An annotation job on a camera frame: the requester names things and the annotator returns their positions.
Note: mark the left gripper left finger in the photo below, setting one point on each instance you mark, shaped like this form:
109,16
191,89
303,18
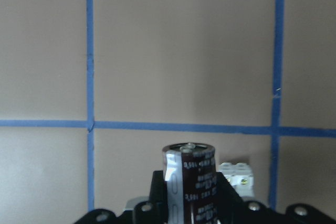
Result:
152,210

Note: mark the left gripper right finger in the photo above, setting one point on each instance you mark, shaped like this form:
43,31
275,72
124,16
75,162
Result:
231,208

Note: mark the dark brown capacitor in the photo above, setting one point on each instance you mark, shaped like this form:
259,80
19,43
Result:
191,183

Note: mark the white circuit breaker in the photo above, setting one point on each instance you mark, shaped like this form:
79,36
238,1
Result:
241,178

